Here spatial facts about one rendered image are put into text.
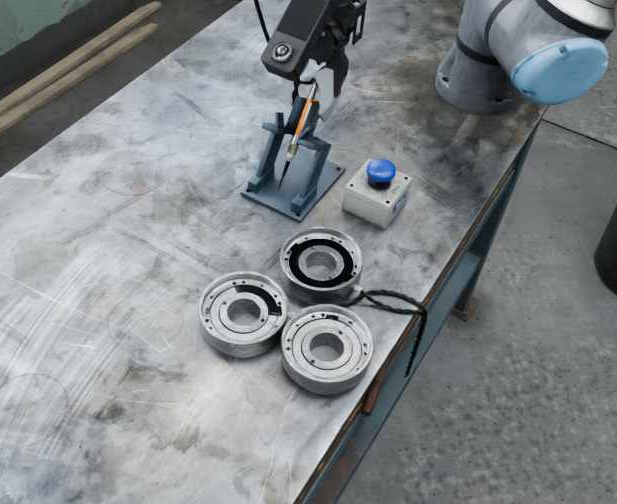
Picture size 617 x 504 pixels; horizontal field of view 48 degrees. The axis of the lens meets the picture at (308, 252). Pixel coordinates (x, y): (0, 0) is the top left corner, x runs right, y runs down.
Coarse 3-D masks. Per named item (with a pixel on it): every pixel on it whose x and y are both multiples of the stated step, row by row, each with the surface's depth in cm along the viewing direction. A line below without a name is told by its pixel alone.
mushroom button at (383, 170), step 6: (372, 162) 93; (378, 162) 93; (384, 162) 93; (390, 162) 94; (372, 168) 92; (378, 168) 92; (384, 168) 92; (390, 168) 93; (372, 174) 92; (378, 174) 92; (384, 174) 92; (390, 174) 92; (378, 180) 92; (384, 180) 92; (390, 180) 93
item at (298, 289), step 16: (288, 240) 88; (304, 240) 90; (336, 240) 90; (352, 240) 88; (288, 256) 88; (304, 256) 88; (320, 256) 89; (336, 256) 88; (352, 256) 88; (288, 272) 84; (304, 272) 86; (336, 272) 86; (352, 272) 86; (288, 288) 86; (304, 288) 84; (320, 288) 83; (336, 288) 83; (352, 288) 86
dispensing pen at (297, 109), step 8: (312, 80) 91; (312, 88) 92; (296, 96) 91; (312, 96) 92; (296, 104) 91; (304, 104) 91; (296, 112) 91; (288, 120) 92; (296, 120) 92; (288, 128) 92; (296, 128) 92; (296, 136) 94; (296, 144) 94; (288, 152) 95; (296, 152) 95; (288, 160) 95; (280, 184) 96
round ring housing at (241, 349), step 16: (240, 272) 84; (208, 288) 82; (224, 288) 84; (272, 288) 84; (208, 304) 82; (224, 304) 83; (240, 304) 84; (256, 304) 83; (208, 320) 81; (224, 320) 81; (208, 336) 79; (272, 336) 79; (224, 352) 80; (240, 352) 79; (256, 352) 79
